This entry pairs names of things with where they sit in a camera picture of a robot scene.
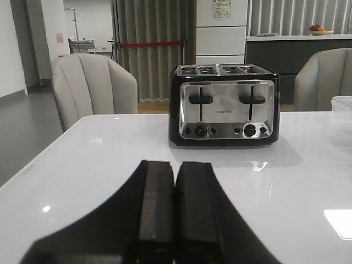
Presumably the dark grey counter cabinet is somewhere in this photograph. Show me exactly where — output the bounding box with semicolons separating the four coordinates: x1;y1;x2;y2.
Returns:
245;34;351;105

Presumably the metal cart in background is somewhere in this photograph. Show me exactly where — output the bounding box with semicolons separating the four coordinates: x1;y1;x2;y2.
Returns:
68;39;96;54

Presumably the beige left chair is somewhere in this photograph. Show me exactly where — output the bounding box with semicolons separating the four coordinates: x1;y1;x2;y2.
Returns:
51;53;138;130

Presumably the beige chair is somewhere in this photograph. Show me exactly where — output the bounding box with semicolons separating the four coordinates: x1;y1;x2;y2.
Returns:
51;53;138;130
294;48;351;111

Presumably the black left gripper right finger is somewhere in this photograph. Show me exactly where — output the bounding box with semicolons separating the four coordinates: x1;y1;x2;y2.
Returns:
175;162;279;263

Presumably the grey curtain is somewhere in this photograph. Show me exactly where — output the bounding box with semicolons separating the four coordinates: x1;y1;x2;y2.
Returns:
111;1;196;101

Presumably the beige right chair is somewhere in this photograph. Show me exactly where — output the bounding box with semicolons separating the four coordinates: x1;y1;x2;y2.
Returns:
294;48;351;111

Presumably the clear plastic container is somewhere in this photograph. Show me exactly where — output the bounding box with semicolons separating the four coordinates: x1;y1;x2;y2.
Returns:
331;96;352;112

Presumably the black and chrome toaster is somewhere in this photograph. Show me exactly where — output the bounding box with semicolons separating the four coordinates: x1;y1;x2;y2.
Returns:
168;64;280;146

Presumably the fruit plate on counter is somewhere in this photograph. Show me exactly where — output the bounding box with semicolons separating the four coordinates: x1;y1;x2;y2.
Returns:
308;24;334;36

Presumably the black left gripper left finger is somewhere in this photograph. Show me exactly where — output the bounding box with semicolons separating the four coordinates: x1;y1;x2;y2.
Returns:
22;160;174;263

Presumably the white refrigerator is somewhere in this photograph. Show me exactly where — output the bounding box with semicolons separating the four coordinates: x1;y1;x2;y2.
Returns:
196;0;248;64

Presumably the red barrier belt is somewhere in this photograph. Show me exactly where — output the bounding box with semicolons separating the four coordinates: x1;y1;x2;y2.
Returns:
120;40;184;48

